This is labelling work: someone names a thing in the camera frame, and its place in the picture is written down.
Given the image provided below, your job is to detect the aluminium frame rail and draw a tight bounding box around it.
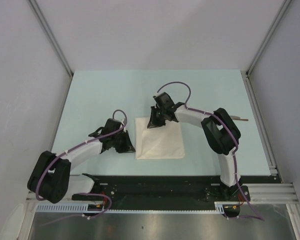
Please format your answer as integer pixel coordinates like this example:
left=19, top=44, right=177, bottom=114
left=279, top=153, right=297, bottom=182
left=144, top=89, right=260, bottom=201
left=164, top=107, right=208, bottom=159
left=25, top=183, right=299, bottom=205

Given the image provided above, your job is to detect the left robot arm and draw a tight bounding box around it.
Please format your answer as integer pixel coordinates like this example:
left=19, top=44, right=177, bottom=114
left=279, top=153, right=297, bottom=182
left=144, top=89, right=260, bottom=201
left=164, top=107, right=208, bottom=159
left=27, top=118, right=136, bottom=204

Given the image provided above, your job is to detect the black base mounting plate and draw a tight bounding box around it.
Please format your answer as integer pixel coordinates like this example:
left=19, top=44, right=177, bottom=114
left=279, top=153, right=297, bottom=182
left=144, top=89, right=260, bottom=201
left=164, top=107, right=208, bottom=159
left=71, top=174, right=282, bottom=218

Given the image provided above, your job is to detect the silver metal fork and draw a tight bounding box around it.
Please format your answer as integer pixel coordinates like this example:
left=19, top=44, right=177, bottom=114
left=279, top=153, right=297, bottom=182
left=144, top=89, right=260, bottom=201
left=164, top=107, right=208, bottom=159
left=230, top=115, right=241, bottom=119

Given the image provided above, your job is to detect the white cloth napkin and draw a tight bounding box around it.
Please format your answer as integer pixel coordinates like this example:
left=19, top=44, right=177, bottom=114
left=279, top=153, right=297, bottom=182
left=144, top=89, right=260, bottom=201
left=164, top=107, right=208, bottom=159
left=135, top=117, right=185, bottom=160

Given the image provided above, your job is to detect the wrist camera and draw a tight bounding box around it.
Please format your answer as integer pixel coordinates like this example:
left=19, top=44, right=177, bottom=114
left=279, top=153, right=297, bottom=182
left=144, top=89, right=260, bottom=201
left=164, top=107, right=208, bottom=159
left=153, top=92, right=175, bottom=109
left=101, top=118, right=126, bottom=137

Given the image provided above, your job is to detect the white slotted cable duct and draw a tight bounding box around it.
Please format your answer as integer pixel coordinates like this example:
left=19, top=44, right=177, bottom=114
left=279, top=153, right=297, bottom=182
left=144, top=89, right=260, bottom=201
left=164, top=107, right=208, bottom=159
left=35, top=201, right=224, bottom=214

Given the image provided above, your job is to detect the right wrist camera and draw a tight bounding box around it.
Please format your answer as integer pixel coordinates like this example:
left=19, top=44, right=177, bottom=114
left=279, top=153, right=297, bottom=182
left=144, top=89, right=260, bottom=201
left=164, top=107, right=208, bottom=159
left=153, top=92, right=175, bottom=109

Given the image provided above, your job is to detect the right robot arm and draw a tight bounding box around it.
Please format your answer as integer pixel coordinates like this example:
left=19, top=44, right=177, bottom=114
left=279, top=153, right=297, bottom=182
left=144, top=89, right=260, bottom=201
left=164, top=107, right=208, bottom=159
left=147, top=92, right=241, bottom=201

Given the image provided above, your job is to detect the left aluminium corner post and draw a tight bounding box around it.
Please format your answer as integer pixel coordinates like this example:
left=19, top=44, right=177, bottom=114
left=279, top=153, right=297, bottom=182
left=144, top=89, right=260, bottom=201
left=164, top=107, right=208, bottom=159
left=26, top=0, right=74, bottom=79

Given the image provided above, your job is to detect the right aluminium corner post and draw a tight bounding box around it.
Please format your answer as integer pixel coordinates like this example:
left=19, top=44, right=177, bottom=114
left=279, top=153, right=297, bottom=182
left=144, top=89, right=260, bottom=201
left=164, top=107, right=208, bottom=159
left=244, top=0, right=294, bottom=77

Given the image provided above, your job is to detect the aluminium corner post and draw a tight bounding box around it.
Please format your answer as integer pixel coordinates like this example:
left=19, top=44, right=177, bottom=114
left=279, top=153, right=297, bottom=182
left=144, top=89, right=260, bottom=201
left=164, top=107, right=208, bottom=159
left=244, top=0, right=294, bottom=77
left=26, top=0, right=74, bottom=79

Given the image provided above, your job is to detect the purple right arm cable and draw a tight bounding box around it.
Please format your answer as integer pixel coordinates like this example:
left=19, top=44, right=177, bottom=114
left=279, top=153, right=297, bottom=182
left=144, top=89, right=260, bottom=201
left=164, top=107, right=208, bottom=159
left=156, top=81, right=266, bottom=222

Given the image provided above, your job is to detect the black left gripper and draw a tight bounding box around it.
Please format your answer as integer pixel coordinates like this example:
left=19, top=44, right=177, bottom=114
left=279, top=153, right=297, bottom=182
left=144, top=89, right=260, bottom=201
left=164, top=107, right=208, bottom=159
left=111, top=130, right=135, bottom=154

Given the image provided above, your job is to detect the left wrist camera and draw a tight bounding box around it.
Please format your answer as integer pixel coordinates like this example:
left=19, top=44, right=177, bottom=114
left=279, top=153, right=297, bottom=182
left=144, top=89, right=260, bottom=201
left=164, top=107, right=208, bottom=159
left=101, top=118, right=126, bottom=137

